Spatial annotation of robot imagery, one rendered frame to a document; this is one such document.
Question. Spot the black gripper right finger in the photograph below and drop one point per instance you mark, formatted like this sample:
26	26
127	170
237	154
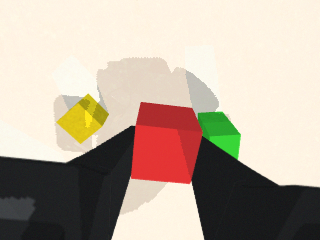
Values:
235	202

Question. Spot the red block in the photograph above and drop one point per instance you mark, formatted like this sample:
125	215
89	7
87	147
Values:
166	143

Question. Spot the yellow square block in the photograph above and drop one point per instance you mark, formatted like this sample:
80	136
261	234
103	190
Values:
83	119

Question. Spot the green block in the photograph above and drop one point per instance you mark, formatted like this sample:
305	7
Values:
224	135
211	117

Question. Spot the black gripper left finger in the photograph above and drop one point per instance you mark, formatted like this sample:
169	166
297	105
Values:
84	194

